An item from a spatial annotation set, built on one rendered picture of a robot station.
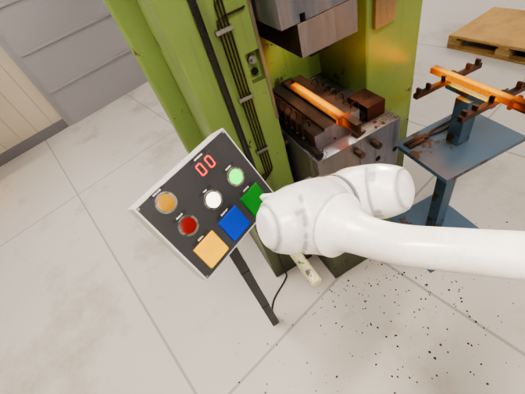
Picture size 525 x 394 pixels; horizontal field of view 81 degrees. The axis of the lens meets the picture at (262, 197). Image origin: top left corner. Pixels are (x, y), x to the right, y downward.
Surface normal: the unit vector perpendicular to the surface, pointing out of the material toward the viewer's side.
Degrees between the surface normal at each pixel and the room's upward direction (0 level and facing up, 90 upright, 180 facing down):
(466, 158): 0
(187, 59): 90
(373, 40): 90
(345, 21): 90
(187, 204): 60
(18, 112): 90
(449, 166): 0
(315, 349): 0
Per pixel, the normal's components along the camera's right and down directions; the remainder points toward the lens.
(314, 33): 0.44, 0.58
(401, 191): 0.46, -0.07
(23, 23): 0.64, 0.45
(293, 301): -0.25, -0.65
